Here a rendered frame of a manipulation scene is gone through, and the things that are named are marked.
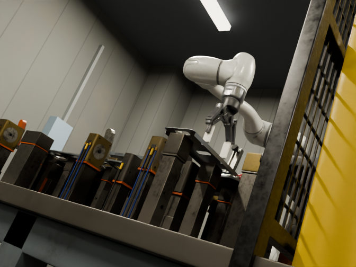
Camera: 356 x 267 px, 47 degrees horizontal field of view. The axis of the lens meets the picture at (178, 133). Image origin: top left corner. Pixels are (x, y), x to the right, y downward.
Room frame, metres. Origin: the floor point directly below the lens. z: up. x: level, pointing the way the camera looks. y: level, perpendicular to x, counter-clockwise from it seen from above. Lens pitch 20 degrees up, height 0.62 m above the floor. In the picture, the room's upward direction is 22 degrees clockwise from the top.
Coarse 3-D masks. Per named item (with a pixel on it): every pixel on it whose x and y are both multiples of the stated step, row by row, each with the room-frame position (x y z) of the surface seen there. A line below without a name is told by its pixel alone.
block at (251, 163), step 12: (252, 156) 1.12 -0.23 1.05; (252, 168) 1.11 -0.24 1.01; (240, 180) 1.13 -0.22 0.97; (252, 180) 1.11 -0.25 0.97; (240, 192) 1.12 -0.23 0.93; (240, 204) 1.12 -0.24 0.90; (228, 216) 1.13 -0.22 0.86; (240, 216) 1.11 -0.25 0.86; (228, 228) 1.12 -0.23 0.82; (228, 240) 1.12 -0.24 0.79
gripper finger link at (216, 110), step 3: (216, 105) 1.36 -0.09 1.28; (222, 105) 1.35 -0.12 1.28; (216, 108) 1.36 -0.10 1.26; (219, 108) 1.35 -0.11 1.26; (213, 111) 1.35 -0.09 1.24; (216, 111) 1.34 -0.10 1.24; (219, 111) 1.35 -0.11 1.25; (210, 114) 1.34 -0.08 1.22; (213, 114) 1.33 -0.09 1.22; (216, 114) 1.34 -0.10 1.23; (207, 117) 1.34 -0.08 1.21; (210, 117) 1.35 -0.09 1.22; (213, 117) 1.34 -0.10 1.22; (210, 120) 1.33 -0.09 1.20
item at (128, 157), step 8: (128, 160) 1.38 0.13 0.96; (136, 160) 1.39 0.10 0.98; (120, 168) 1.38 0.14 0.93; (128, 168) 1.38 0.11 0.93; (136, 168) 1.40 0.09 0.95; (120, 176) 1.38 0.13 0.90; (128, 176) 1.39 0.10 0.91; (136, 176) 1.41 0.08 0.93; (120, 184) 1.39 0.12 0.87; (128, 184) 1.40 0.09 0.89; (112, 192) 1.40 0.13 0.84; (120, 192) 1.39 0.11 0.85; (128, 192) 1.42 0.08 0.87; (112, 200) 1.39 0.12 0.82; (120, 200) 1.40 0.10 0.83; (104, 208) 1.40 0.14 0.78; (112, 208) 1.39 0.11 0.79; (120, 208) 1.41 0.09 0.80
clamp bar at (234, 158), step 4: (232, 148) 1.51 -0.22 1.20; (236, 148) 1.50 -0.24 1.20; (232, 152) 1.54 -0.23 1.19; (236, 152) 1.52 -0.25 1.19; (240, 152) 1.52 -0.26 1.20; (232, 156) 1.53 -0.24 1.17; (236, 156) 1.53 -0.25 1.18; (240, 156) 1.52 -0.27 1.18; (232, 160) 1.54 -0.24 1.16; (236, 160) 1.51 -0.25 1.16; (228, 164) 1.53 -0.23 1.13; (232, 164) 1.53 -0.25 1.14; (236, 164) 1.52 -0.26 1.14
